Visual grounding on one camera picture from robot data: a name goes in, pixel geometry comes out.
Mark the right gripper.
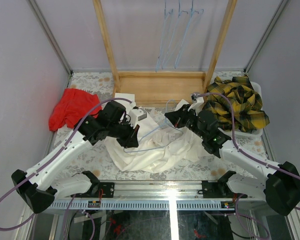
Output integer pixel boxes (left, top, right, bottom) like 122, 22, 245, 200
164, 104, 207, 140

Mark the yellow plaid shirt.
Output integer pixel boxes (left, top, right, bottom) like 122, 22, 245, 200
203, 75, 270, 133

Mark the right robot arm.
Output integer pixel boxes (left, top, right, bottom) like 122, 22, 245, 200
165, 104, 300, 216

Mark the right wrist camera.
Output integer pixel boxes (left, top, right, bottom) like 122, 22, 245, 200
189, 92, 205, 112

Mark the white shirt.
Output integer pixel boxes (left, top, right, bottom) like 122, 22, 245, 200
104, 114, 210, 174

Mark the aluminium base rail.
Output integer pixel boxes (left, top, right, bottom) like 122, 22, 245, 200
27, 179, 266, 211

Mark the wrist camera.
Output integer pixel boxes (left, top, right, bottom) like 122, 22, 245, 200
128, 101, 148, 127
189, 92, 205, 112

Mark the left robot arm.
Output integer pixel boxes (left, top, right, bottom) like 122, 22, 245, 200
11, 98, 146, 214

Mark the red cloth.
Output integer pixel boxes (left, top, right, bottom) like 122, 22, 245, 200
48, 88, 100, 132

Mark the wooden clothes rack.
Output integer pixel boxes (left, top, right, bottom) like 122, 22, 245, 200
93, 0, 237, 107

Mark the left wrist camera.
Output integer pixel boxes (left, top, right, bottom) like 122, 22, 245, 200
128, 101, 148, 127

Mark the white plastic basket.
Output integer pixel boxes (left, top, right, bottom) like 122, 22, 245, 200
219, 81, 264, 138

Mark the blue wire hanger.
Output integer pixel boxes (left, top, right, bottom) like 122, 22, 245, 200
174, 0, 204, 69

